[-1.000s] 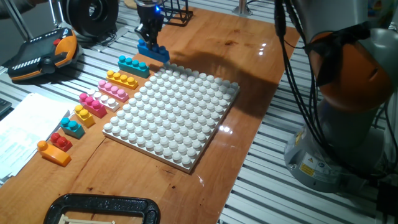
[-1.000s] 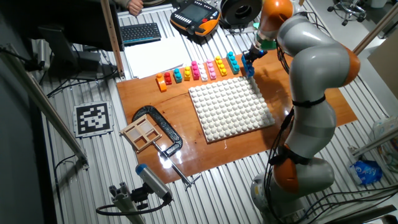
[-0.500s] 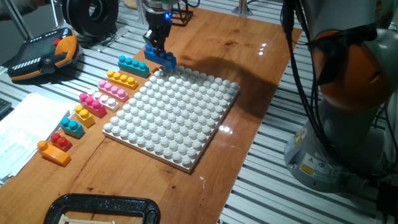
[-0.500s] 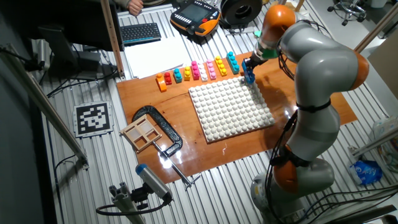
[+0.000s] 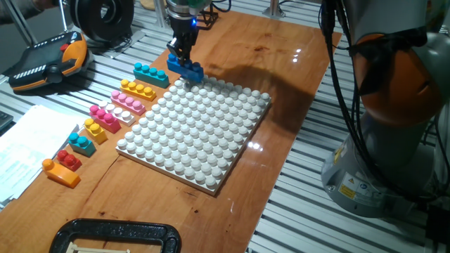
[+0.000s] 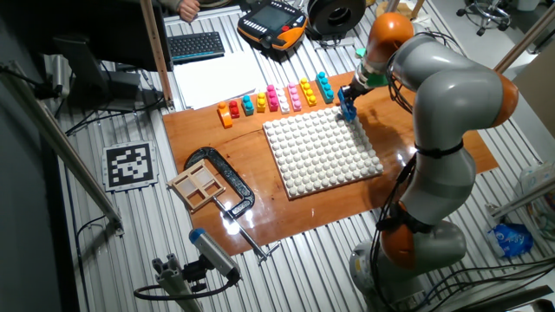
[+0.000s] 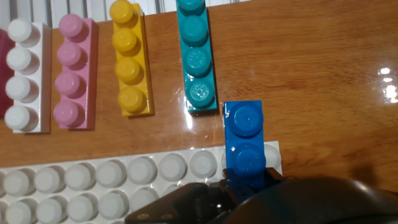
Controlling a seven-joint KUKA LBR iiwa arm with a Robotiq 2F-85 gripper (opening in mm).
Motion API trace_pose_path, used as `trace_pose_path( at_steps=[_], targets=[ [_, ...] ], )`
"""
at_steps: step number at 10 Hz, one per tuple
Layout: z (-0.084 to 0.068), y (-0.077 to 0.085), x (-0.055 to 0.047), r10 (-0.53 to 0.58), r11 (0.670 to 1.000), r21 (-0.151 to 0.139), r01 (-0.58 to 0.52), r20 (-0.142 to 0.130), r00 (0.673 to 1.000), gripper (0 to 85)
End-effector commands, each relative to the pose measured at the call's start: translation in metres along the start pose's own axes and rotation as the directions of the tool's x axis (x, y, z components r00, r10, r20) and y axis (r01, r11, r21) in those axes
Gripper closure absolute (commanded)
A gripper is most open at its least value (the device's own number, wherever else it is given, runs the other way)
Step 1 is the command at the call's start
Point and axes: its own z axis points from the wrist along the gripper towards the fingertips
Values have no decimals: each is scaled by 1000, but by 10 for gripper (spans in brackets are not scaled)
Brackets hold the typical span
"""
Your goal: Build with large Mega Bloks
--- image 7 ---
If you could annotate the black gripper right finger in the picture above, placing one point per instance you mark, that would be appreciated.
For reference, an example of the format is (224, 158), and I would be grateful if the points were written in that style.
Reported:
(273, 177)

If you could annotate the white studded baseplate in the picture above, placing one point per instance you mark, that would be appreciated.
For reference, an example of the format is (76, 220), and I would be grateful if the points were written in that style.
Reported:
(93, 186)

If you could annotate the glossy wooden board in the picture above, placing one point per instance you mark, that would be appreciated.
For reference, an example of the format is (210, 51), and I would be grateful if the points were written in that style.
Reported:
(311, 93)

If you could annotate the white four-stud Mega Blok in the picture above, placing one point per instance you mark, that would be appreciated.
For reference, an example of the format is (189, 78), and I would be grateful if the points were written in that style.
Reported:
(21, 77)

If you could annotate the teal four-stud Mega Blok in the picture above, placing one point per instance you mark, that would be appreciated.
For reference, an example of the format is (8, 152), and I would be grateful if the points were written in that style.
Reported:
(196, 62)

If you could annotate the magenta Mega Blok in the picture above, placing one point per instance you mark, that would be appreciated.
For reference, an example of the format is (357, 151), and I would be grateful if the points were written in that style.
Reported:
(4, 77)

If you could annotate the pink four-stud Mega Blok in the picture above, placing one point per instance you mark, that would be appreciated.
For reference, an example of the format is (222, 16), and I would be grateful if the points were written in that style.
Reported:
(74, 77)

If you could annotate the yellow four-stud Mega Blok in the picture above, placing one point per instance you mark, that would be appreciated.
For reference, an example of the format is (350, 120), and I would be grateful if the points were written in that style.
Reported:
(130, 62)

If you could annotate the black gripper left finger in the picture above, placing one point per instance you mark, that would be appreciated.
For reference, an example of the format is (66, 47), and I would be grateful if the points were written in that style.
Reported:
(186, 202)

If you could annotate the blue long Mega Blok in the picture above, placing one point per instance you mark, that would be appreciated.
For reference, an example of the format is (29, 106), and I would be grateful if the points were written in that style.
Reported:
(245, 137)

